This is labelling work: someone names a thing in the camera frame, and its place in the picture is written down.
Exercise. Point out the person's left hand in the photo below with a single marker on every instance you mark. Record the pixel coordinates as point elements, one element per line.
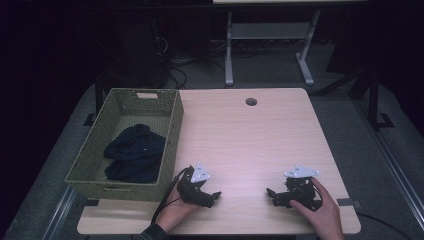
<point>175,213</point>

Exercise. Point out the person's right hand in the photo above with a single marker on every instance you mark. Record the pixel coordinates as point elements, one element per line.
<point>325,213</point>

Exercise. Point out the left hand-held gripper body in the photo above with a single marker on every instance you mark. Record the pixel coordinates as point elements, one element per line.
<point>191,191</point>

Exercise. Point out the black metal stand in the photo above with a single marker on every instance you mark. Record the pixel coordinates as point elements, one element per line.
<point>374,100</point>

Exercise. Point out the white desk frame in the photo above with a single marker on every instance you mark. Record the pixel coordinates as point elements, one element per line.
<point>266,30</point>

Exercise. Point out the metal floor rail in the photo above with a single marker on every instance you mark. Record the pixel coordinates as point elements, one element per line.
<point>390,160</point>
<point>60,213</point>

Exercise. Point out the grey tape strip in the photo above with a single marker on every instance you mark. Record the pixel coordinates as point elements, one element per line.
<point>348,202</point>

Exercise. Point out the green woven basket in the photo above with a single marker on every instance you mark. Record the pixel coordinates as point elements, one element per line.
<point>90,156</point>

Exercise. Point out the dark cabinet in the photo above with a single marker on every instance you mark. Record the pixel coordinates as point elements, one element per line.
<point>140,50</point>

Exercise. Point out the dark navy cloth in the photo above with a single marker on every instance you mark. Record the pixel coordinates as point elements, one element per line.
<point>140,156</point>

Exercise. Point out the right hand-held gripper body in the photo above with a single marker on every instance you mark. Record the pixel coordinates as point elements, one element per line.
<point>300,190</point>

